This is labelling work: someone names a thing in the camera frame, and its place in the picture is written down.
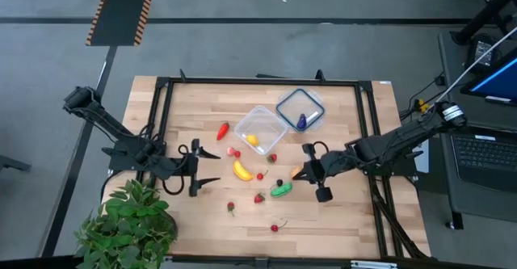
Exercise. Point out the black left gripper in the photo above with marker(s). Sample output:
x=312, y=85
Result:
x=195, y=168

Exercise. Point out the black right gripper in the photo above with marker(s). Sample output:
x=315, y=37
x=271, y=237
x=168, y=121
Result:
x=323, y=168

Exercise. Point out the tan toy potato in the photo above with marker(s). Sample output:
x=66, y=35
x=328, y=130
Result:
x=295, y=171

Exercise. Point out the black toy cherry green stem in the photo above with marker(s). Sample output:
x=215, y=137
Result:
x=279, y=182

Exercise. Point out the green toy vegetable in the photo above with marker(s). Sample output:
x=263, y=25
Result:
x=281, y=190

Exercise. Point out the red toy strawberry green leaves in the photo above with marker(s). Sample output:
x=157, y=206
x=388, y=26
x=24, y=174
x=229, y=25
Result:
x=230, y=207
x=259, y=198
x=272, y=158

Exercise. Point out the yellow toy banana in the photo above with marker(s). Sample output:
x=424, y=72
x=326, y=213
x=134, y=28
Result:
x=241, y=172

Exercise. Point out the red toy chili pepper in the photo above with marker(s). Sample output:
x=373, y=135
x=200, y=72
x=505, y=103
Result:
x=222, y=131

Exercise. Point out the red toy cherry green stem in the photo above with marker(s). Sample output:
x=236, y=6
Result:
x=274, y=228
x=260, y=176

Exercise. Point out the purple toy eggplant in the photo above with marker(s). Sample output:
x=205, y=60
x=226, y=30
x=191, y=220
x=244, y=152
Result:
x=301, y=123

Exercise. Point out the yellow toy lemon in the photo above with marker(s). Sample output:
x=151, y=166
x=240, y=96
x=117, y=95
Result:
x=252, y=140

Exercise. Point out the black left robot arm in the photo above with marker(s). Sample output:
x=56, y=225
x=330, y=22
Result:
x=101, y=117

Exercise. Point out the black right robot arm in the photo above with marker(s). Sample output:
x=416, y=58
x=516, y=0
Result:
x=396, y=139

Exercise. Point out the clear plastic tupperware container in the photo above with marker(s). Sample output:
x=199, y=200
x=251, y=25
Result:
x=266, y=125

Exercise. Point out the pink toy peach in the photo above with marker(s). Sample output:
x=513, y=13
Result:
x=230, y=152

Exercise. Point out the red toy cherry tomato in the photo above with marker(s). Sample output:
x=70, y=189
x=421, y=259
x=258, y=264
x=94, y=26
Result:
x=237, y=154

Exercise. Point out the clear lid blue seal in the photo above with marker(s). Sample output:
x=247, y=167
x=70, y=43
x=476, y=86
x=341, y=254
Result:
x=297, y=105

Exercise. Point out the green potted plant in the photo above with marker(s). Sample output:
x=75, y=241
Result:
x=125, y=224

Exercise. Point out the silver aluminium extrusion bar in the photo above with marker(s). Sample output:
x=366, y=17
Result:
x=373, y=265

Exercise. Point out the black operator desk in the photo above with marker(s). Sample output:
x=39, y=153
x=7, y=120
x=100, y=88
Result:
x=476, y=204

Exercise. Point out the black orange striped floor mat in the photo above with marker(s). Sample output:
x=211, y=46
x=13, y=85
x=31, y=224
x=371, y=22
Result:
x=121, y=10

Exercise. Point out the black laptop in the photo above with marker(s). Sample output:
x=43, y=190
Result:
x=484, y=156

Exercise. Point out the black chair base leg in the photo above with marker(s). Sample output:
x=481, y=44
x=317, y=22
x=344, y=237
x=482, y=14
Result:
x=12, y=164

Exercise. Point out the black power adapter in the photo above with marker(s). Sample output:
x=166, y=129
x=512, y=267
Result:
x=481, y=53

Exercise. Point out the black computer monitor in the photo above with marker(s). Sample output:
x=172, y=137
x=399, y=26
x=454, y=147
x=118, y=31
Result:
x=498, y=81

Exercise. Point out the black standing desk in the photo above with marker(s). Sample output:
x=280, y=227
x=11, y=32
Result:
x=484, y=14

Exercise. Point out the black frame foot bracket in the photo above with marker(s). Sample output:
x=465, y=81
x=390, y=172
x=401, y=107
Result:
x=320, y=76
x=183, y=76

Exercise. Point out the black aluminium table frame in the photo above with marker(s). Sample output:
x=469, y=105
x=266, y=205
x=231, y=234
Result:
x=262, y=81

